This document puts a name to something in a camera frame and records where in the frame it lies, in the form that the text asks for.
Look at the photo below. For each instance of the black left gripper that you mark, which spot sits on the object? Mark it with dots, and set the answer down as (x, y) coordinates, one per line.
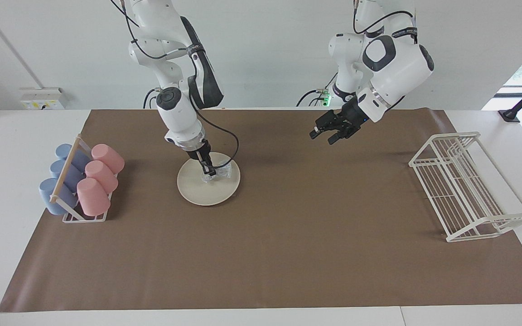
(351, 117)

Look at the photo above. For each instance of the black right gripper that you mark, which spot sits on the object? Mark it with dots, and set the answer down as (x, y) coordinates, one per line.
(199, 153)

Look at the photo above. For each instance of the silver mesh sponge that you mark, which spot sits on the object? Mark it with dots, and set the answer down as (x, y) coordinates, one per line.
(222, 173)

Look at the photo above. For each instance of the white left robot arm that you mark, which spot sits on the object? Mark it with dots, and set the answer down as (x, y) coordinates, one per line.
(397, 59)

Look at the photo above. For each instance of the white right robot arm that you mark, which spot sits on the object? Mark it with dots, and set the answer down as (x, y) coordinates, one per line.
(179, 108)

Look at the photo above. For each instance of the cream round plate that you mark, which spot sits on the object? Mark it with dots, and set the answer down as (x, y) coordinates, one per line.
(202, 192)

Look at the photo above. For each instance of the pink cup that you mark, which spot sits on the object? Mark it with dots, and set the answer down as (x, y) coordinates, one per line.
(109, 157)
(102, 175)
(93, 199)

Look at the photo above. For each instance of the brown table mat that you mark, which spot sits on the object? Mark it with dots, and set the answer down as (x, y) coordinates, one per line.
(265, 253)

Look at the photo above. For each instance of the blue cup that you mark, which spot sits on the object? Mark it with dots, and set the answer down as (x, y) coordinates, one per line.
(52, 199)
(71, 174)
(79, 156)

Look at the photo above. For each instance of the white cup rack, wooden rod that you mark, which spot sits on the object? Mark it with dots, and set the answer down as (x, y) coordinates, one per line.
(66, 172)

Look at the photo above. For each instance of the white wall socket box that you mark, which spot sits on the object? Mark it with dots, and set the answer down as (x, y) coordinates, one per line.
(43, 99)

